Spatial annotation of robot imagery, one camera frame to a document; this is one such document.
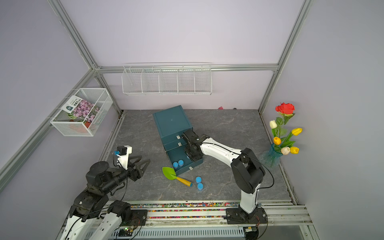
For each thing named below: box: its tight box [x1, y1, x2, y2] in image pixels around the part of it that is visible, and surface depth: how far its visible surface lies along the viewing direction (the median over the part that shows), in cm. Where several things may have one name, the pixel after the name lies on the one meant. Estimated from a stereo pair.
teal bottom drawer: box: [166, 145, 204, 176], surface depth 91 cm
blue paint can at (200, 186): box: [197, 182, 204, 191], surface depth 83 cm
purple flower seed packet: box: [61, 95, 100, 122], surface depth 75 cm
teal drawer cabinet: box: [153, 105, 204, 166], surface depth 89 cm
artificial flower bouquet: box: [269, 102, 303, 156], surface depth 74 cm
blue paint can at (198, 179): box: [195, 176, 202, 183], surface depth 85 cm
